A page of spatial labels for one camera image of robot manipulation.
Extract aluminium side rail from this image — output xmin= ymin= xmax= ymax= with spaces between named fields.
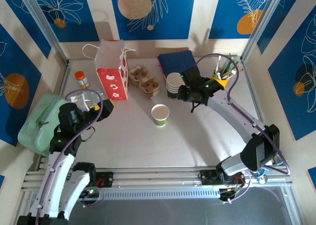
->
xmin=58 ymin=61 xmax=72 ymax=92

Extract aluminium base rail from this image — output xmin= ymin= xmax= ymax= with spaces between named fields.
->
xmin=21 ymin=165 xmax=293 ymax=206

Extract stack of coloured paper napkins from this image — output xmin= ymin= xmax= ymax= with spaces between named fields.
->
xmin=158 ymin=50 xmax=200 ymax=79

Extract blue coiled cable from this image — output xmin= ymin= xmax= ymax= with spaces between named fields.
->
xmin=256 ymin=160 xmax=284 ymax=184

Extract stack of white paper cups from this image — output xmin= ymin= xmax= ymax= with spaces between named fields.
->
xmin=165 ymin=72 xmax=185 ymax=100

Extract stacked cardboard cup carriers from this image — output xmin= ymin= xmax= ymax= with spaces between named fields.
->
xmin=128 ymin=65 xmax=161 ymax=98

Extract orange-lid small bottle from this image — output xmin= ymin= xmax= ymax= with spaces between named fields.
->
xmin=75 ymin=71 xmax=90 ymax=89

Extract green wrapped stirrer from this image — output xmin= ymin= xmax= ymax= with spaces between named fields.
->
xmin=226 ymin=52 xmax=235 ymax=74

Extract grey slotted cable duct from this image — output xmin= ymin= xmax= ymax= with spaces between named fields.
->
xmin=98 ymin=187 xmax=221 ymax=199

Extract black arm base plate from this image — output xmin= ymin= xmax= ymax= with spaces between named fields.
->
xmin=95 ymin=172 xmax=114 ymax=188
xmin=199 ymin=170 xmax=220 ymax=186

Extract mint green zip pouch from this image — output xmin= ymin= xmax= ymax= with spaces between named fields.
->
xmin=17 ymin=93 xmax=75 ymax=156

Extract green paper coffee cup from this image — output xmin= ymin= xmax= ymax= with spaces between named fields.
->
xmin=151 ymin=104 xmax=170 ymax=127

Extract base controller board with wires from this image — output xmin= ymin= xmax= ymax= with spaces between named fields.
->
xmin=219 ymin=174 xmax=251 ymax=205
xmin=79 ymin=187 xmax=104 ymax=208

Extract red white paper gift bag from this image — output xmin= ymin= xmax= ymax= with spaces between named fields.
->
xmin=82 ymin=39 xmax=136 ymax=101

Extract aluminium frame post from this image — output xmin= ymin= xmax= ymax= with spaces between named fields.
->
xmin=240 ymin=0 xmax=283 ymax=63
xmin=18 ymin=0 xmax=71 ymax=65

